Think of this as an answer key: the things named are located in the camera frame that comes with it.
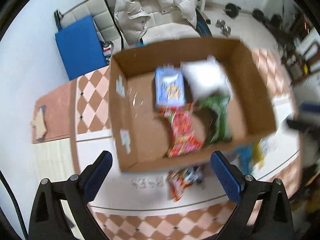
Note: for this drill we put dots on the yellow silver snack packet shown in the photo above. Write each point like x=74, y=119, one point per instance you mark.
x=259, y=152

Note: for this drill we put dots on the white soft plastic bag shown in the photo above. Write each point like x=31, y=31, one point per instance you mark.
x=205, y=78

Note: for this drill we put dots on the light blue tissue pack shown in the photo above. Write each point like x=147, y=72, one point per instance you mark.
x=169, y=87

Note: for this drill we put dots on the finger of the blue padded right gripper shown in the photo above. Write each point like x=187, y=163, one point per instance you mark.
x=303, y=124

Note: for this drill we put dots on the chrome dumbbell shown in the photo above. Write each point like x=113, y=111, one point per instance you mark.
x=225, y=29

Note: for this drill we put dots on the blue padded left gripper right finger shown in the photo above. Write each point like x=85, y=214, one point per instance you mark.
x=228, y=175

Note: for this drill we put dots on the dark wooden chair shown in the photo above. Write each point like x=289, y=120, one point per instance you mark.
x=300, y=67

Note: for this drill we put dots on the orange snack packet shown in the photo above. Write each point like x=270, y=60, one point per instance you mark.
x=180, y=180

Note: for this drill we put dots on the long blue snack pack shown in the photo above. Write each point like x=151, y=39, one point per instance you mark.
x=245, y=156

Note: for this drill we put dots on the green snack packet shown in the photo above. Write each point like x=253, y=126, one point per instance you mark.
x=219, y=129

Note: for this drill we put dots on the barbell on floor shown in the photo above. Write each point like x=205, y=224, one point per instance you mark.
x=233, y=11

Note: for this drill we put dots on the red snack packet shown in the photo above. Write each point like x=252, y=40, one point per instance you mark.
x=183, y=135

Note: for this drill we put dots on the blue folded mat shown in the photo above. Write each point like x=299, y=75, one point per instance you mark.
x=80, y=48

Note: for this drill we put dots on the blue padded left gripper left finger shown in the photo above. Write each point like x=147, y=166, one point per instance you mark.
x=95, y=174

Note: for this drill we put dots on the white puffer jacket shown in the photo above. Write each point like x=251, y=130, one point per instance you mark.
x=149, y=21

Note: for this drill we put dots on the white padded chair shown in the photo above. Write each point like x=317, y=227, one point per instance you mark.
x=103, y=19

